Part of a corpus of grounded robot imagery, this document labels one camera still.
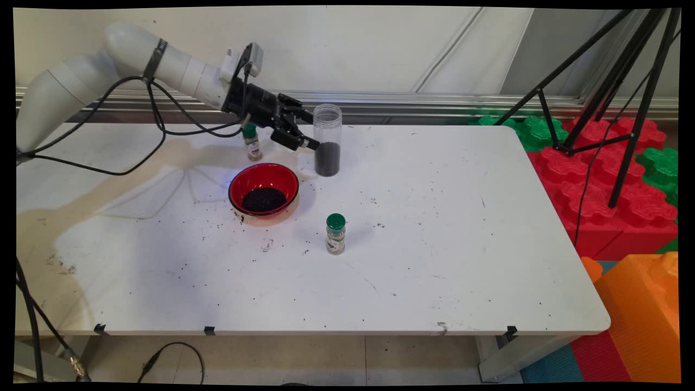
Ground aluminium rail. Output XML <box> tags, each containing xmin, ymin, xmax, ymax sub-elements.
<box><xmin>16</xmin><ymin>87</ymin><xmax>679</xmax><ymax>123</ymax></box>

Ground red bowl with black rim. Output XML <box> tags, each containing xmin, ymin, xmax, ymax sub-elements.
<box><xmin>228</xmin><ymin>163</ymin><xmax>300</xmax><ymax>219</ymax></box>

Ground small orange foam block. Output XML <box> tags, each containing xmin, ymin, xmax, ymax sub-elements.
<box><xmin>580</xmin><ymin>256</ymin><xmax>604</xmax><ymax>284</ymax></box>

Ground black floor cable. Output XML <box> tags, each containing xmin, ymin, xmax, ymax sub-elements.
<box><xmin>137</xmin><ymin>341</ymin><xmax>205</xmax><ymax>384</ymax></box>

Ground teal floor mat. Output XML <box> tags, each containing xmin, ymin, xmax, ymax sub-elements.
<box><xmin>520</xmin><ymin>344</ymin><xmax>585</xmax><ymax>384</ymax></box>

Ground thin black tripod cable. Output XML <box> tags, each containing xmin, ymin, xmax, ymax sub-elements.
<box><xmin>573</xmin><ymin>33</ymin><xmax>679</xmax><ymax>248</ymax></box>

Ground clear jar with dark granules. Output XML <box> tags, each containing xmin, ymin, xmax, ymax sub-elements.
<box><xmin>312</xmin><ymin>103</ymin><xmax>343</xmax><ymax>178</ymax></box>

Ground white table leg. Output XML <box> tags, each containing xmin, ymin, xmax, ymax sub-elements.
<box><xmin>14</xmin><ymin>337</ymin><xmax>90</xmax><ymax>382</ymax></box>
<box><xmin>478</xmin><ymin>334</ymin><xmax>577</xmax><ymax>383</ymax></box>

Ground large orange foam block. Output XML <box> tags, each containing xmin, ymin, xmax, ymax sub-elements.
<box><xmin>595</xmin><ymin>253</ymin><xmax>681</xmax><ymax>384</ymax></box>

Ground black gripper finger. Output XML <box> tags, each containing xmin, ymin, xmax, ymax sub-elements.
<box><xmin>270</xmin><ymin>122</ymin><xmax>321</xmax><ymax>152</ymax></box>
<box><xmin>279</xmin><ymin>93</ymin><xmax>315</xmax><ymax>125</ymax></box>

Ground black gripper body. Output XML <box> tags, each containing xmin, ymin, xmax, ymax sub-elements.
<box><xmin>222</xmin><ymin>79</ymin><xmax>284</xmax><ymax>131</ymax></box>

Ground black cable with metal connector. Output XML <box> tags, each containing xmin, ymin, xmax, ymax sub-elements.
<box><xmin>15</xmin><ymin>258</ymin><xmax>92</xmax><ymax>382</ymax></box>

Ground red foam building blocks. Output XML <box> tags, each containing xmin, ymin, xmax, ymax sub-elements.
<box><xmin>529</xmin><ymin>117</ymin><xmax>679</xmax><ymax>261</ymax></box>

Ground red floor mat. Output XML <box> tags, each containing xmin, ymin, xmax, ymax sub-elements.
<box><xmin>569</xmin><ymin>330</ymin><xmax>631</xmax><ymax>383</ymax></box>

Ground black tripod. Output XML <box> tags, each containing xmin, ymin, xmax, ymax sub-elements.
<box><xmin>494</xmin><ymin>8</ymin><xmax>682</xmax><ymax>210</ymax></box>

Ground green-lidded spice jar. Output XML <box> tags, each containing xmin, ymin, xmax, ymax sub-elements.
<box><xmin>242</xmin><ymin>123</ymin><xmax>263</xmax><ymax>162</ymax></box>
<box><xmin>326</xmin><ymin>213</ymin><xmax>346</xmax><ymax>255</ymax></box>

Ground green foam building block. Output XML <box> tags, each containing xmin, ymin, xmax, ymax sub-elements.
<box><xmin>635</xmin><ymin>148</ymin><xmax>679</xmax><ymax>208</ymax></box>

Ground dark granules in bowl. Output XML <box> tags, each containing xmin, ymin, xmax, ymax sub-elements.
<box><xmin>241</xmin><ymin>188</ymin><xmax>287</xmax><ymax>213</ymax></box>

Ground red green foam mat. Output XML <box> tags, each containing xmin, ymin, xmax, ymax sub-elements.
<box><xmin>477</xmin><ymin>114</ymin><xmax>568</xmax><ymax>153</ymax></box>

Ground black strap on arm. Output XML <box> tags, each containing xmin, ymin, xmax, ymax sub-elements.
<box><xmin>142</xmin><ymin>38</ymin><xmax>168</xmax><ymax>84</ymax></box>

